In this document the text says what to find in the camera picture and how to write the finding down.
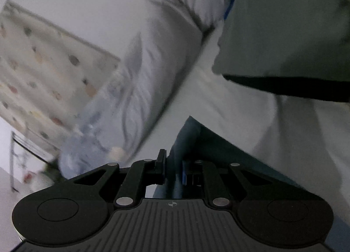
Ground person's grey-green jacket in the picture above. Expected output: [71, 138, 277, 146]
[212, 0, 350, 102]

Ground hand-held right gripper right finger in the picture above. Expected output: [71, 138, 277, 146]
[181, 159, 309, 209]

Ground dark teal garment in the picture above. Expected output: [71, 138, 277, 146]
[152, 116, 304, 200]

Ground white fruit print cloth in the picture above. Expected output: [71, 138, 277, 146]
[0, 3, 121, 148]

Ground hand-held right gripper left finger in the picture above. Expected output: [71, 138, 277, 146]
[52, 148, 168, 209]

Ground light blue printed duvet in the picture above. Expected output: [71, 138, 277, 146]
[59, 0, 233, 178]

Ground light blue printed bed sheet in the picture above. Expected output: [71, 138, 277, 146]
[131, 30, 350, 195]

